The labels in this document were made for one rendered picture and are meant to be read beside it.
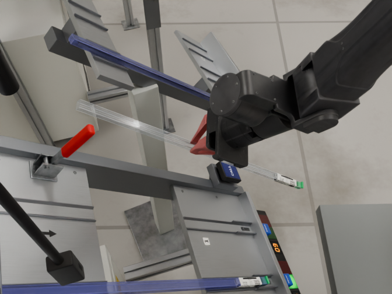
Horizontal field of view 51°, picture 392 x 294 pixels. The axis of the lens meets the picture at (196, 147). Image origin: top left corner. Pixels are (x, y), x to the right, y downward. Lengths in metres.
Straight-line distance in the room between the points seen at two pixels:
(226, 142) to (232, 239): 0.24
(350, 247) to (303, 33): 1.56
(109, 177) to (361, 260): 0.61
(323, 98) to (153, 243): 1.20
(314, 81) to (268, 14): 1.94
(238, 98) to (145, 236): 1.18
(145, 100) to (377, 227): 0.62
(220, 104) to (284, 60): 1.69
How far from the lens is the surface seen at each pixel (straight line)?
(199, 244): 0.72
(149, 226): 1.63
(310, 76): 0.53
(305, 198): 1.74
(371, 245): 1.05
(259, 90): 0.51
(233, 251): 0.78
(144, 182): 0.72
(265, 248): 0.84
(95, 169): 0.65
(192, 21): 2.38
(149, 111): 0.96
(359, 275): 1.01
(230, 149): 0.62
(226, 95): 0.52
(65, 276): 0.39
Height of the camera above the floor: 1.51
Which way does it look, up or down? 56 degrees down
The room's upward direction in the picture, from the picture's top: straight up
